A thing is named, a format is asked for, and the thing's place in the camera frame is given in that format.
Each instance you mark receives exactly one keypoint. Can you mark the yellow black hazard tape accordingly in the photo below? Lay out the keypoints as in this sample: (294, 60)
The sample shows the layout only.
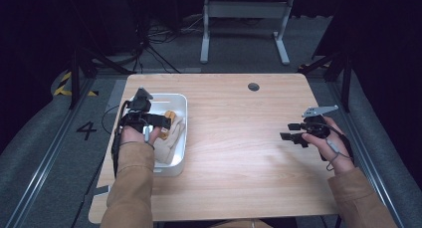
(63, 85)

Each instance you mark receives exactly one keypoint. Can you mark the grey metal bracket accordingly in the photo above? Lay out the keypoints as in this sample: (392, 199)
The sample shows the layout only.
(99, 190)

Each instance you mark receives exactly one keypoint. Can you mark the white plastic bin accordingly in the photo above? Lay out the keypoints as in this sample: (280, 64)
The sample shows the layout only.
(177, 103)

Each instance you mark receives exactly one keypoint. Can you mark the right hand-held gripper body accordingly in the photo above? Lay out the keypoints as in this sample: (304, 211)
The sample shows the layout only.
(316, 126)

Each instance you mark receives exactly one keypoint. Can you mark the black tripod stand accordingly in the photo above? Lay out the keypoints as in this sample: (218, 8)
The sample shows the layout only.
(346, 78)
(74, 78)

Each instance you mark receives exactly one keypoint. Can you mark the white metal table frame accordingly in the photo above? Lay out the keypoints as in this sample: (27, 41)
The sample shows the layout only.
(245, 9)

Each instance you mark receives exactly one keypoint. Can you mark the person's right hand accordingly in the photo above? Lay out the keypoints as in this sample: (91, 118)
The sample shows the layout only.
(345, 163)

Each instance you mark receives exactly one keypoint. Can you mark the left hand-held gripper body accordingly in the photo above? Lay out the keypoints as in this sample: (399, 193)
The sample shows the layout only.
(141, 107)

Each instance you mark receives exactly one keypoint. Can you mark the person's left hand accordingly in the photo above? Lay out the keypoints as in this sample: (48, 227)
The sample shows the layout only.
(132, 135)

